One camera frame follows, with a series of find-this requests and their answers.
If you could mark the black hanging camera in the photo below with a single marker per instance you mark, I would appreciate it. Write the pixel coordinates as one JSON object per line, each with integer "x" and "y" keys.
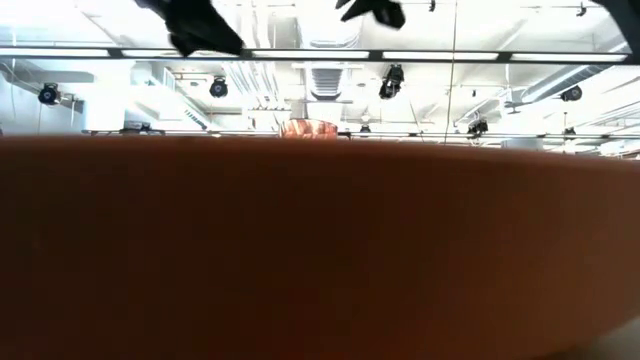
{"x": 391, "y": 81}

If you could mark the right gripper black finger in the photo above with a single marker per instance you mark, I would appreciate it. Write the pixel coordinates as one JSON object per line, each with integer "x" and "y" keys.
{"x": 391, "y": 14}
{"x": 357, "y": 7}

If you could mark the thin black horizontal rail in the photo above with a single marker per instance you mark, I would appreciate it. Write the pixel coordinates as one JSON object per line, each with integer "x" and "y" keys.
{"x": 425, "y": 135}

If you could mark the red translucent faceted cup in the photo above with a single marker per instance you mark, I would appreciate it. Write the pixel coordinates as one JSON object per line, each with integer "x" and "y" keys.
{"x": 308, "y": 129}

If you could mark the black horizontal rig beam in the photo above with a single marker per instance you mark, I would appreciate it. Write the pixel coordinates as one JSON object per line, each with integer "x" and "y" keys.
{"x": 310, "y": 54}

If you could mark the small black ceiling fixture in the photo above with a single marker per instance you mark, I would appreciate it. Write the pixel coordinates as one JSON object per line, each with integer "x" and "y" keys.
{"x": 432, "y": 5}

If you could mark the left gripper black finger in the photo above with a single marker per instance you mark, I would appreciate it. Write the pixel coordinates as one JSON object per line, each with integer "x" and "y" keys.
{"x": 200, "y": 27}

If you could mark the silver ventilation duct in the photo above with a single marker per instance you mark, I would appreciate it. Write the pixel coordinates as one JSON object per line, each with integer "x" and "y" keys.
{"x": 327, "y": 82}

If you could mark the orange round plate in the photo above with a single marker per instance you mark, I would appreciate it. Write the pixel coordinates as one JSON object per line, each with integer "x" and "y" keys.
{"x": 320, "y": 250}

